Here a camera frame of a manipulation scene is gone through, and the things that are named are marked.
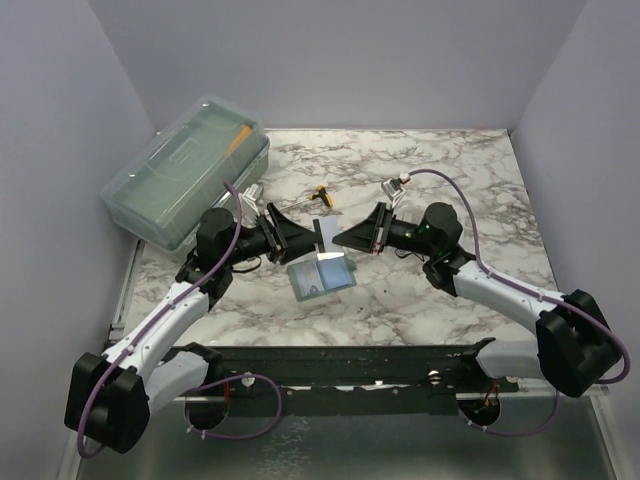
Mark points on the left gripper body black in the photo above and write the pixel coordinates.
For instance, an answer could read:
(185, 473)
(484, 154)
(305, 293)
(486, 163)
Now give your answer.
(257, 242)

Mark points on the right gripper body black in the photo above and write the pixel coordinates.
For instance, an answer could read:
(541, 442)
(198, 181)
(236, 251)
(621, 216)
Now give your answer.
(401, 235)

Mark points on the green card holder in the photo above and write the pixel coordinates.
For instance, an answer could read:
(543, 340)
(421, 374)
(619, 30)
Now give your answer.
(337, 274)

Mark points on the white plastic card tray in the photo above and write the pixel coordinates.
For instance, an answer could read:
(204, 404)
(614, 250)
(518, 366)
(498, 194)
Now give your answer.
(438, 219)

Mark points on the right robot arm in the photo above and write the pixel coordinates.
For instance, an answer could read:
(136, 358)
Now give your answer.
(571, 348)

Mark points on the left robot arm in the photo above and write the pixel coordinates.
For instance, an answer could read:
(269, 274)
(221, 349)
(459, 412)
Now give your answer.
(112, 394)

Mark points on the clear plastic storage box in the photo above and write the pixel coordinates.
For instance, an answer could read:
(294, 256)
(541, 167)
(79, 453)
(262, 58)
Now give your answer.
(160, 195)

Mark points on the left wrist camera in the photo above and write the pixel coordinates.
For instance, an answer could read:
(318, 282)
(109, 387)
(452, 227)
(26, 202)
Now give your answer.
(251, 198)

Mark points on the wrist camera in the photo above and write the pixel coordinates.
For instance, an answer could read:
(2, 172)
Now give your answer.
(251, 198)
(394, 188)

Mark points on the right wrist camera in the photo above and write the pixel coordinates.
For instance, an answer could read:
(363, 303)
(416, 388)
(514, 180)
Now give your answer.
(394, 188)

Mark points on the yellow handled hex key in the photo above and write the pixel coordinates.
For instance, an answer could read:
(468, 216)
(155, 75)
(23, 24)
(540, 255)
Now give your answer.
(320, 193)

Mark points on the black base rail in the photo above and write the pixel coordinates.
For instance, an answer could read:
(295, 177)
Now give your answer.
(338, 381)

